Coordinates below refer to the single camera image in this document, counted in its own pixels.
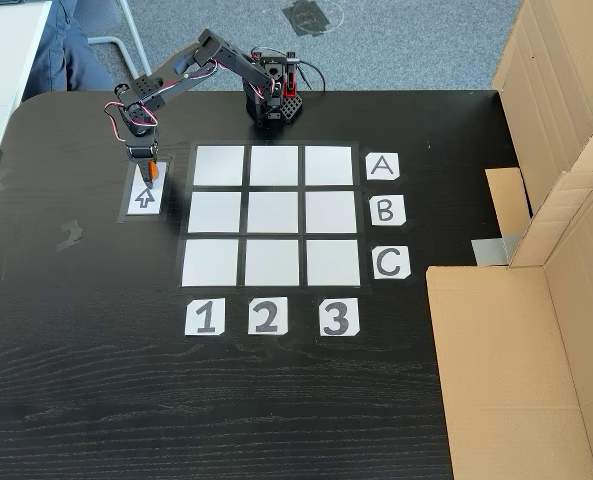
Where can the round orange token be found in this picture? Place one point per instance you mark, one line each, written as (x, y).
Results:
(154, 171)

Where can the white nine-square grid sheet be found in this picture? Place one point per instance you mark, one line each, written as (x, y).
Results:
(273, 212)

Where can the white arrow paper sheet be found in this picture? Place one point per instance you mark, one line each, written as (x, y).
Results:
(146, 200)

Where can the tape scrap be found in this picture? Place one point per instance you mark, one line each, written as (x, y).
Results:
(2, 181)
(71, 236)

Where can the person's leg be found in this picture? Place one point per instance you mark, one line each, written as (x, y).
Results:
(66, 55)

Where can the red black clamp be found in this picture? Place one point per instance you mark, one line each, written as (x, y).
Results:
(290, 80)

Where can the white desk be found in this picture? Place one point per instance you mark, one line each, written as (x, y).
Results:
(1, 60)

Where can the paper sheet number 1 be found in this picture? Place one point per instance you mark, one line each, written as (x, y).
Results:
(204, 316)

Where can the paper sheet number 2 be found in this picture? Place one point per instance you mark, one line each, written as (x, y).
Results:
(267, 315)

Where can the black floor tape patch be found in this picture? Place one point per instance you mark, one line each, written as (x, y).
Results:
(306, 20)

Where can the paper sheet letter A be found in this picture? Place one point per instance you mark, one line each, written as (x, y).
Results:
(382, 167)

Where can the paper sheet letter B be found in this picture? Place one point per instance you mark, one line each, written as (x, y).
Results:
(387, 210)

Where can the paper sheet number 3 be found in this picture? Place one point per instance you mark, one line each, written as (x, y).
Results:
(339, 317)

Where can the paper sheet letter C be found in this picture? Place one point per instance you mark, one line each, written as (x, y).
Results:
(391, 262)

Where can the white metal chair frame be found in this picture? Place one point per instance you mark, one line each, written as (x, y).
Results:
(136, 55)

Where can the grey duct tape strip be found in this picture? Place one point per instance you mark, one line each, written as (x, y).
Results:
(493, 250)

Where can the brown cardboard wall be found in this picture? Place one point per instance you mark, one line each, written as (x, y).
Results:
(501, 375)
(556, 75)

